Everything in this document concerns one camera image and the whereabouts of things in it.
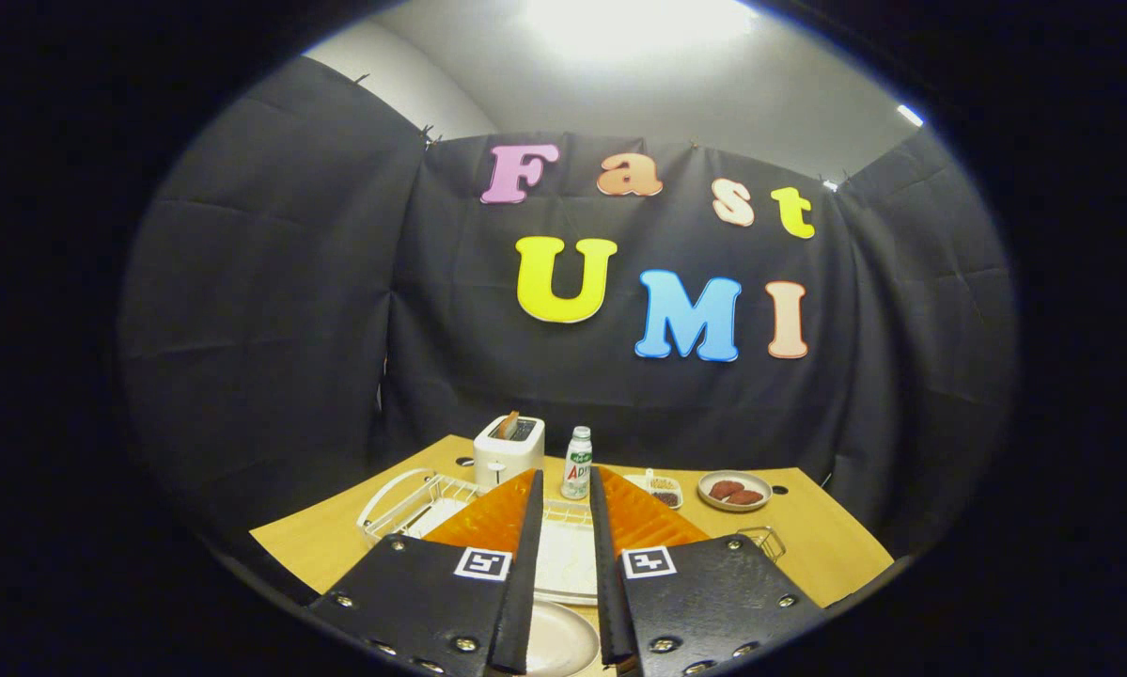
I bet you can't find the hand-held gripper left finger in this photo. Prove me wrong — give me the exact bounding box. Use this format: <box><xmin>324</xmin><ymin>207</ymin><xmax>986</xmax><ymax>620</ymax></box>
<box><xmin>305</xmin><ymin>468</ymin><xmax>545</xmax><ymax>676</ymax></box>

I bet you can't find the white wire dish rack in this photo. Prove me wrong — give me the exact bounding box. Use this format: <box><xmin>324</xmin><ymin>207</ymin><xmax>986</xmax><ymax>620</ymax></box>
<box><xmin>356</xmin><ymin>468</ymin><xmax>620</xmax><ymax>607</ymax></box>

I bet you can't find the beige plate with patties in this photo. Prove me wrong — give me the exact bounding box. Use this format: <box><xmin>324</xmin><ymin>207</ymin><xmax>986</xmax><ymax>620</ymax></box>
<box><xmin>697</xmin><ymin>470</ymin><xmax>774</xmax><ymax>513</ymax></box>

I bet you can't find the white toaster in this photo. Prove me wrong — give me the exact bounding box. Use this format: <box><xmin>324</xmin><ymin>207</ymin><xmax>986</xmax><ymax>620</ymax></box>
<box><xmin>473</xmin><ymin>415</ymin><xmax>546</xmax><ymax>495</ymax></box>

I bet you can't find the beige round plate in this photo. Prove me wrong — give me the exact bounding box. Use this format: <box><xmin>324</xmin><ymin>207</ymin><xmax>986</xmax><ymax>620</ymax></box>
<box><xmin>516</xmin><ymin>602</ymin><xmax>602</xmax><ymax>677</ymax></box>

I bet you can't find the white divided tray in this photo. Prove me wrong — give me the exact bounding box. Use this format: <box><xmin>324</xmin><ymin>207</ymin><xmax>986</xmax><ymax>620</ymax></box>
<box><xmin>624</xmin><ymin>468</ymin><xmax>683</xmax><ymax>510</ymax></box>

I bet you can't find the white bottle with green label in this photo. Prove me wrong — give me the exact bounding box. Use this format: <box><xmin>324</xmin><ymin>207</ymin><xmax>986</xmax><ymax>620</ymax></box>
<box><xmin>561</xmin><ymin>426</ymin><xmax>593</xmax><ymax>500</ymax></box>

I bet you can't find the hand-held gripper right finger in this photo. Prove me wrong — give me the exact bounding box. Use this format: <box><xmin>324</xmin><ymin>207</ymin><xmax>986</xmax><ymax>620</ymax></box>
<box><xmin>588</xmin><ymin>465</ymin><xmax>827</xmax><ymax>676</ymax></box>

